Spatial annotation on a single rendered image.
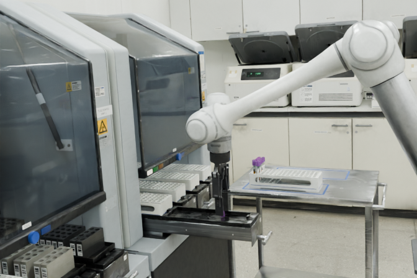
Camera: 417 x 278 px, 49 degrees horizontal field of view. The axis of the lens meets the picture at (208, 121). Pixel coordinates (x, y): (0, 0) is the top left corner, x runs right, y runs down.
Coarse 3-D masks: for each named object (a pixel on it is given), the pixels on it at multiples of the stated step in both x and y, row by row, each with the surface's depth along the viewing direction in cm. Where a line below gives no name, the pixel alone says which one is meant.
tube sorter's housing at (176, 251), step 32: (96, 32) 163; (160, 32) 224; (128, 64) 162; (128, 96) 162; (128, 128) 162; (128, 160) 162; (192, 160) 229; (128, 192) 163; (128, 224) 163; (160, 256) 166; (192, 256) 193; (224, 256) 231
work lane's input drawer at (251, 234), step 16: (176, 208) 180; (192, 208) 178; (144, 224) 173; (160, 224) 171; (176, 224) 168; (192, 224) 166; (208, 224) 164; (224, 224) 162; (240, 224) 160; (256, 224) 164; (240, 240) 160; (256, 240) 164
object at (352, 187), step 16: (336, 176) 209; (352, 176) 207; (368, 176) 206; (240, 192) 194; (256, 192) 192; (272, 192) 191; (288, 192) 190; (304, 192) 188; (320, 192) 187; (336, 192) 186; (352, 192) 185; (368, 192) 184; (384, 192) 194; (256, 208) 239; (368, 208) 175; (368, 224) 176; (368, 240) 177; (368, 256) 178; (272, 272) 235; (288, 272) 234; (304, 272) 233; (368, 272) 179
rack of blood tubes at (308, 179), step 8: (264, 168) 205; (256, 176) 197; (264, 176) 195; (272, 176) 194; (280, 176) 193; (288, 176) 191; (296, 176) 190; (304, 176) 191; (312, 176) 189; (320, 176) 191; (256, 184) 198; (264, 184) 196; (272, 184) 195; (280, 184) 193; (288, 184) 192; (296, 184) 198; (304, 184) 198; (312, 184) 188; (320, 184) 191
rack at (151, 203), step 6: (144, 198) 178; (150, 198) 178; (156, 198) 178; (162, 198) 177; (168, 198) 177; (144, 204) 174; (150, 204) 173; (156, 204) 172; (162, 204) 172; (168, 204) 177; (144, 210) 181; (150, 210) 181; (156, 210) 173; (162, 210) 172
